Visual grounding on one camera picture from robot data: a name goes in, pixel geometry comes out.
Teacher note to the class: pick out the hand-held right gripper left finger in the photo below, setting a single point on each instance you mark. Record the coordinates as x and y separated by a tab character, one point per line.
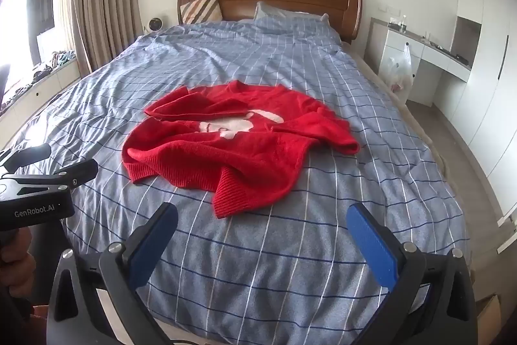
155	244

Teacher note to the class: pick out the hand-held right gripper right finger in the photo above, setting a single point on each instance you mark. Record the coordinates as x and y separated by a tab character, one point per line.
371	244

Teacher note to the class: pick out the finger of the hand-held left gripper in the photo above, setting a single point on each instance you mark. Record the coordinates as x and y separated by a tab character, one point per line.
30	157
76	172

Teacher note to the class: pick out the red knit sweater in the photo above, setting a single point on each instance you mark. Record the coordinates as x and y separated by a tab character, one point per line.
242	151

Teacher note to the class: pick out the pile of clothes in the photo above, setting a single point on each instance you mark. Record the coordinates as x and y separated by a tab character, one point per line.
44	66

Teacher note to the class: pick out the person's left hand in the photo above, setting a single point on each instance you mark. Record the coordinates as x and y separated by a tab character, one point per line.
20	262

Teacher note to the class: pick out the white window seat cabinet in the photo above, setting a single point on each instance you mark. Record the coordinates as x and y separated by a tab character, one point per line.
36	102

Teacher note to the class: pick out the cardboard box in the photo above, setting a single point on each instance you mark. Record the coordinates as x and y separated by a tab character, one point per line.
486	316

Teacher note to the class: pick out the small white round clock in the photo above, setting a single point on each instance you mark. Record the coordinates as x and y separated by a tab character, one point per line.
154	24

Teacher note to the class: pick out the white plastic bag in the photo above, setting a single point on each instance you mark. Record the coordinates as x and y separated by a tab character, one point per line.
400	72

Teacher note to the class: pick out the white desk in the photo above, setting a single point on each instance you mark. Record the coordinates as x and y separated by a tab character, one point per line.
428	58

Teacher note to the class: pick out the brown striped cushion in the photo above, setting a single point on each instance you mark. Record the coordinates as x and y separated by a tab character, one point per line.
200	8

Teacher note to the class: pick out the bed with blue plaid sheet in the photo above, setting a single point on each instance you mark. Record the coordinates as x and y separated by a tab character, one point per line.
282	58

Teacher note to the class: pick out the white wardrobe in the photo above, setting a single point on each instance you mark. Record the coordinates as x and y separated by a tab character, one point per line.
488	58

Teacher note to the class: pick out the clear glass bottle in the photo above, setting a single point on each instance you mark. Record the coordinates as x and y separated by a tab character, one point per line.
398	23

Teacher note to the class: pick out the blue plaid pillow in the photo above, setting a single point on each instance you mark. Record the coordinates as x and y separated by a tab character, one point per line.
291	18

